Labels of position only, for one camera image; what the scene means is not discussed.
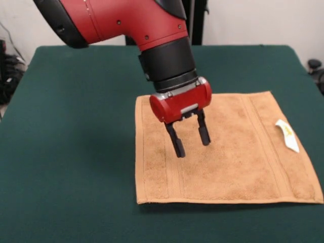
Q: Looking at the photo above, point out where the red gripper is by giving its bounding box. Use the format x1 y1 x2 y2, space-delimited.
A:
149 76 213 158

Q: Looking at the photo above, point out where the tan terry towel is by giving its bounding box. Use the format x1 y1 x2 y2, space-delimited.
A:
135 91 324 205

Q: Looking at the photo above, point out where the black metal stand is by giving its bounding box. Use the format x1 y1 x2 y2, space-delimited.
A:
124 0 211 46

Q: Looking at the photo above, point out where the dark green table cloth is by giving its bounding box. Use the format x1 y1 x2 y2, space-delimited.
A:
0 45 324 243

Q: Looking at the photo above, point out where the dark chair base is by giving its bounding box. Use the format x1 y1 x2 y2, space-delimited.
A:
307 59 324 96

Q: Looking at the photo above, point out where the black equipment clutter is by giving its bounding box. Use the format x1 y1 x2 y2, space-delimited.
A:
0 39 27 105

